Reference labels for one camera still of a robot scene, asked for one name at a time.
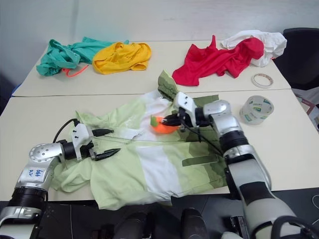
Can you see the teal garment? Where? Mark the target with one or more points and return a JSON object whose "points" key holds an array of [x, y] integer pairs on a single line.
{"points": [[57, 57]]}

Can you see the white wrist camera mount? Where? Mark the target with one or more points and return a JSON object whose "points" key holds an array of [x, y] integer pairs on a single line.
{"points": [[79, 134], [185, 102]]}

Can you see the light green white jacket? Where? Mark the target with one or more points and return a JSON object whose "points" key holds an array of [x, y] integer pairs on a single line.
{"points": [[119, 179]]}

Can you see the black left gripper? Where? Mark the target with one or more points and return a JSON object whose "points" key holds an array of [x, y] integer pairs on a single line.
{"points": [[86, 151]]}

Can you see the red garment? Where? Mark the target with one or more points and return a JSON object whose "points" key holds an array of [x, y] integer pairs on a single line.
{"points": [[211, 64]]}

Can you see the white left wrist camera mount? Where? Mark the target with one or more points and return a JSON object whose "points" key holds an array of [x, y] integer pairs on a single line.
{"points": [[79, 134]]}

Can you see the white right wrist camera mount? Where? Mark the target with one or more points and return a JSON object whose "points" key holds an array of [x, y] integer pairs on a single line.
{"points": [[185, 102]]}

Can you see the dark rounded shape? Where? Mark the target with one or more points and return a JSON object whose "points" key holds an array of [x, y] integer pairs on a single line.
{"points": [[134, 225], [193, 222]]}

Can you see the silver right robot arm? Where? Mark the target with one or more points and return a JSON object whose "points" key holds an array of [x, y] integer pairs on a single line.
{"points": [[224, 117]]}

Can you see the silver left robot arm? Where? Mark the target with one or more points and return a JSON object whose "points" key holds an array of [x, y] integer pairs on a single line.
{"points": [[37, 154]]}

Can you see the clear green-printed packing tape roll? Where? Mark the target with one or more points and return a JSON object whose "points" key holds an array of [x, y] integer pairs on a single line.
{"points": [[249, 114]]}

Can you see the white garment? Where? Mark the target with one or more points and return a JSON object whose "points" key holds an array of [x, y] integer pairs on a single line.
{"points": [[274, 42]]}

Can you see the yellow garment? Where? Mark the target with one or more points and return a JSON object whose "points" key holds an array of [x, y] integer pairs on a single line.
{"points": [[119, 59]]}

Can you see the small beige tape roll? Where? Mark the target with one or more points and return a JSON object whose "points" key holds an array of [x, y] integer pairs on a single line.
{"points": [[254, 82]]}

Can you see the black chair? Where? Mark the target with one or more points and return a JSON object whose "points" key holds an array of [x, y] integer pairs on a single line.
{"points": [[304, 62]]}

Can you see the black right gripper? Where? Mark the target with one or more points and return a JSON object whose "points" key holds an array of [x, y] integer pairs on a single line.
{"points": [[184, 120]]}

